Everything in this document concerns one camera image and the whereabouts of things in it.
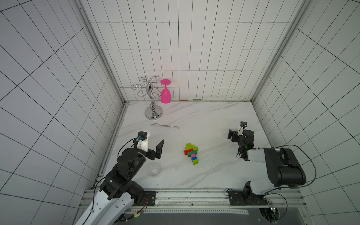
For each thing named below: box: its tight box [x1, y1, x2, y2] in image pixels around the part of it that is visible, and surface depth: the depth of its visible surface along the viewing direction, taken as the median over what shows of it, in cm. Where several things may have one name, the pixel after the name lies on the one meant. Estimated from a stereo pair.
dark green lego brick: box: [187, 150, 198, 158], surface depth 89 cm
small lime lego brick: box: [185, 143, 196, 151], surface depth 92 cm
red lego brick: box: [183, 148, 195, 156], surface depth 90 cm
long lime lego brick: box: [185, 143, 199, 151], surface depth 92 cm
